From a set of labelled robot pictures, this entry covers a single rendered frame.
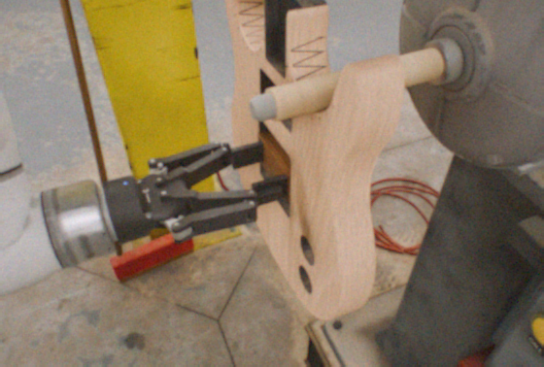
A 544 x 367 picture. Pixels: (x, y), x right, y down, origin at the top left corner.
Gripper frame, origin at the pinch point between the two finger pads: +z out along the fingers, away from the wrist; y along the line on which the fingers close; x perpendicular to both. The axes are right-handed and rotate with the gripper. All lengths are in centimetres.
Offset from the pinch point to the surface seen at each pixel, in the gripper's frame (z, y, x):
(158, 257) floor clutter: -13, -78, -97
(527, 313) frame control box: 16.8, 27.2, -4.7
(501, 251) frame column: 34.1, 11.7, -20.0
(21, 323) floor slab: -62, -76, -105
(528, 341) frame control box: 16.8, 28.7, -7.7
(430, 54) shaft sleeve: 13.5, 9.3, 16.9
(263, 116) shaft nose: -4.7, 9.9, 15.1
